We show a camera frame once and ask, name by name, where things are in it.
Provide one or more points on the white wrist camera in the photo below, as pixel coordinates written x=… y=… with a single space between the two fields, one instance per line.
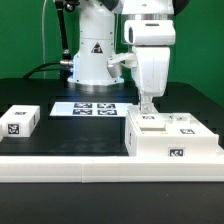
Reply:
x=118 y=61

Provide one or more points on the white cabinet body box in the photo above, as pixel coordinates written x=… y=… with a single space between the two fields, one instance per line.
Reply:
x=159 y=143

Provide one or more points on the white cabinet door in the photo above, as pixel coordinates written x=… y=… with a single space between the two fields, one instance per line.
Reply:
x=185 y=124
x=150 y=121

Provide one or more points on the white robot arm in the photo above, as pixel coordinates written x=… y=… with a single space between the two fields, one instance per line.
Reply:
x=102 y=35

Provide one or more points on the white cabinet top block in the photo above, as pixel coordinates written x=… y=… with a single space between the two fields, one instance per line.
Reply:
x=19 y=120

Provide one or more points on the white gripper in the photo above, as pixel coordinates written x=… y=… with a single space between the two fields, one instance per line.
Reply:
x=150 y=41

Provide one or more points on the white marker sheet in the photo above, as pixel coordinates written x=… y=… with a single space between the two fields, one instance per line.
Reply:
x=89 y=109

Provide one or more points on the white L-shaped fence rail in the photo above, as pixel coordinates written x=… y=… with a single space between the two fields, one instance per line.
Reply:
x=90 y=169

